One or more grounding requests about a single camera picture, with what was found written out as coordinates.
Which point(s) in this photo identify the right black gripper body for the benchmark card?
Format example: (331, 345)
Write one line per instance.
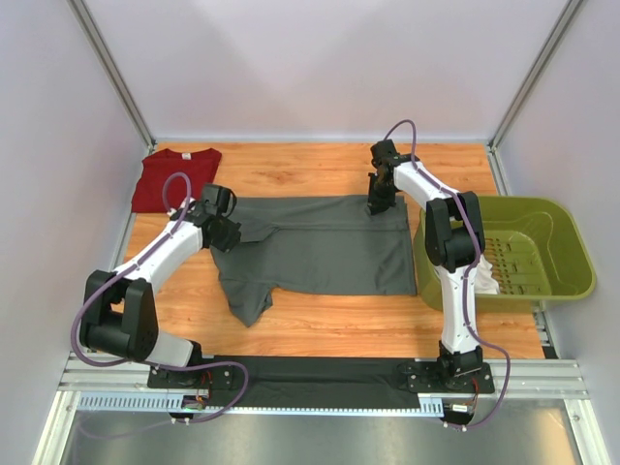
(380, 197)

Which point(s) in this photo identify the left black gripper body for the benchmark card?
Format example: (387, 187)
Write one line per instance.
(229, 234)

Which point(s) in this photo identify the grey t-shirt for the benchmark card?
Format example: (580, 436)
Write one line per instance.
(314, 246)

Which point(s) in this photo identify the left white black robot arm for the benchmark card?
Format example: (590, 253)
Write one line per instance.
(118, 322)

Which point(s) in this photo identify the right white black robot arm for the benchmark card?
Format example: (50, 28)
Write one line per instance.
(453, 243)

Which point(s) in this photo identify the red folded t-shirt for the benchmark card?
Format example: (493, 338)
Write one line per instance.
(199, 166)

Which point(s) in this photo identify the white crumpled t-shirt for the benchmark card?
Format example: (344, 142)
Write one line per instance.
(485, 283)

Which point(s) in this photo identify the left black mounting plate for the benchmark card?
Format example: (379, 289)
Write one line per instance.
(224, 377)

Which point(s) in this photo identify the black mounting plate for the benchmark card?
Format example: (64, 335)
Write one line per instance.
(427, 376)
(224, 377)

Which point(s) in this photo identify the green plastic basket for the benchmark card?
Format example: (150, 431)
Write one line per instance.
(536, 252)

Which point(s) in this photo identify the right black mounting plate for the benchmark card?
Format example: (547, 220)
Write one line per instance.
(427, 376)

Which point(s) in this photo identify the right aluminium frame post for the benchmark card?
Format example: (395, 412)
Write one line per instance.
(551, 43)

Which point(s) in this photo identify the aluminium frame post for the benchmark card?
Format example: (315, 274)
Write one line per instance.
(551, 43)
(95, 38)

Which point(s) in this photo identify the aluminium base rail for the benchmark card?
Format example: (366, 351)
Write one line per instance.
(529, 378)

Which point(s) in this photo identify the left aluminium frame post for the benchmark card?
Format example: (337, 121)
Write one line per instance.
(95, 38)

